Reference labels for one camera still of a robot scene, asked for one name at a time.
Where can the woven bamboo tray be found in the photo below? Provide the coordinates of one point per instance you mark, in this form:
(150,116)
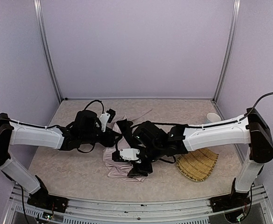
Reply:
(197,165)

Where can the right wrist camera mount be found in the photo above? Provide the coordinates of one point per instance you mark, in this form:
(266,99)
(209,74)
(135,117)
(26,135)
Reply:
(126,155)

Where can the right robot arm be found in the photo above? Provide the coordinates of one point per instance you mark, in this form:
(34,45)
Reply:
(150,143)

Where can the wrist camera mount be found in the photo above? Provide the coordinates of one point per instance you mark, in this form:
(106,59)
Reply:
(106,117)
(126,155)

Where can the pink and black folding umbrella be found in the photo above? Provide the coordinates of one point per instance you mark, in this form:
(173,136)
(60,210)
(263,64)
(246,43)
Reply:
(120,170)

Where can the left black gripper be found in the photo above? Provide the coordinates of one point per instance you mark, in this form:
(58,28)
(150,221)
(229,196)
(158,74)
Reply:
(113,136)

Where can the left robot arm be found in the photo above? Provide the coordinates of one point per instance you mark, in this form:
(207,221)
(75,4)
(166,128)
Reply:
(87,128)

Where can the right aluminium corner post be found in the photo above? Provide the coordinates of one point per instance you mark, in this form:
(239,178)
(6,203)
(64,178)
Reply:
(228,51)

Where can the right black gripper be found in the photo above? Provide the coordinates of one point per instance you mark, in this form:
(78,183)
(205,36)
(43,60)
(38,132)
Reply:
(132,161)

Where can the left aluminium corner post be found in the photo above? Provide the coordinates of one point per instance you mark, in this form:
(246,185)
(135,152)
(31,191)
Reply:
(46,49)

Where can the aluminium front rail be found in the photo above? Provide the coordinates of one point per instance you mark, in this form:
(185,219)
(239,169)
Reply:
(90,211)

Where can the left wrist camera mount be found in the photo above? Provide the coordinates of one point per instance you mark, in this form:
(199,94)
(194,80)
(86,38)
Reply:
(106,117)

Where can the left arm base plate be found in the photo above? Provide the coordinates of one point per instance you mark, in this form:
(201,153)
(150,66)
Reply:
(50,202)

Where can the aluminium corner post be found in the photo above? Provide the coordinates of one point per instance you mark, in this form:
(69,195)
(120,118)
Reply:
(228,51)
(46,49)

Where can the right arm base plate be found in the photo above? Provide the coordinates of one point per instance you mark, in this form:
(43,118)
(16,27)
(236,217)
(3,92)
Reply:
(225,202)

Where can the white and blue cup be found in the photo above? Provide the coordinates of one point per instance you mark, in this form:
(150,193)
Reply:
(212,118)

